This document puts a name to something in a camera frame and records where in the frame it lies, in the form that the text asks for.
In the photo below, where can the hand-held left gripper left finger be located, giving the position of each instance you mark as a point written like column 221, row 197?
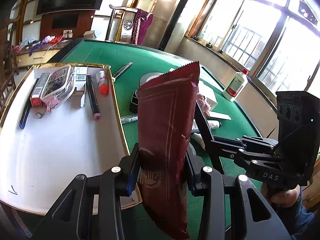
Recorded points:
column 131, row 180

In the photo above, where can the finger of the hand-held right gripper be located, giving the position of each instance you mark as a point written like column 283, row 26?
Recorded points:
column 206, row 130
column 225, row 143

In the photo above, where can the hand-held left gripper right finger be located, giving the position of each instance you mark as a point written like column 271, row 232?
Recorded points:
column 190, row 181

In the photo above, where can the dark red snack packet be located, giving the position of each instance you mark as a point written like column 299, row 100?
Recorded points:
column 165, row 120

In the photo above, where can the white gold-rimmed gift box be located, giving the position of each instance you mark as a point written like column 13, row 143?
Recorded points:
column 62, row 150

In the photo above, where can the white barcode medicine box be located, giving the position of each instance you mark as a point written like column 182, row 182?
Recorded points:
column 80, row 78

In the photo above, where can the clear cartoon print pouch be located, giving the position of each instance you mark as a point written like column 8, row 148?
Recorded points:
column 57, row 82

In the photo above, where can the person's right hand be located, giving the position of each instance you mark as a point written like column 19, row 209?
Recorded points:
column 282, row 197

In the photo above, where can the white paper card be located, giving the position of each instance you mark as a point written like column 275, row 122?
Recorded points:
column 220, row 115

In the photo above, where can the pink plush toy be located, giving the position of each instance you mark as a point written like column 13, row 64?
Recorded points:
column 203, row 102

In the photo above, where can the large white carton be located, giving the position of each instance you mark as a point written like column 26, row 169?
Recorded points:
column 209, row 95

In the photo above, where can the white bottle red cap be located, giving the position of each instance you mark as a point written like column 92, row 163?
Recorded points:
column 235, row 85

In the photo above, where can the white marker pen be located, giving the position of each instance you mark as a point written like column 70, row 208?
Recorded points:
column 130, row 119

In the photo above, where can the grey tape roll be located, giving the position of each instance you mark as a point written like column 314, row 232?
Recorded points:
column 147, row 78

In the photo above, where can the person's blue jeans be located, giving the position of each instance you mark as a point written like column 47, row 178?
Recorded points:
column 305, row 220

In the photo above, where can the black marker pink cap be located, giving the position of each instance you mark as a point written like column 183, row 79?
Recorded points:
column 92, row 97

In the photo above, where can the standing air conditioner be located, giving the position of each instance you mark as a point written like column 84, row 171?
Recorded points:
column 181, row 37

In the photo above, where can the black pen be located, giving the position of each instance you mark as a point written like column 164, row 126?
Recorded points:
column 122, row 70

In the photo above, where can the white tube orange cap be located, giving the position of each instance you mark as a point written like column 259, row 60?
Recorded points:
column 101, row 77

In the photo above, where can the window with metal bars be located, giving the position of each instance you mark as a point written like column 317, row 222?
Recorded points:
column 250, row 25

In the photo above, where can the maroon fringed cloth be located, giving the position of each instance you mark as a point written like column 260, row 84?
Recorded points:
column 142, row 25

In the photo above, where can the blue pen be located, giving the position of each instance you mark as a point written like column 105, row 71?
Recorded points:
column 25, row 110

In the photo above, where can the red and white carton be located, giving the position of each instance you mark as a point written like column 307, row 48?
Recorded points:
column 37, row 92

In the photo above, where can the wooden chair with medallion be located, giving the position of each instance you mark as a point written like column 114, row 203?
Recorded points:
column 127, row 26

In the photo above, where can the small cardboard box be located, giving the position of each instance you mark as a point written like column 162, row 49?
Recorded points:
column 89, row 33

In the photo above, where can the low wooden cabinet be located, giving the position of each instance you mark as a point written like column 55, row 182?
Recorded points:
column 37, row 55

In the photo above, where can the brown wooden armchair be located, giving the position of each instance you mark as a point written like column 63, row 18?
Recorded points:
column 6, row 85

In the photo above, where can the purple plush toy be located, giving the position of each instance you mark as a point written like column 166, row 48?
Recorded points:
column 47, row 39

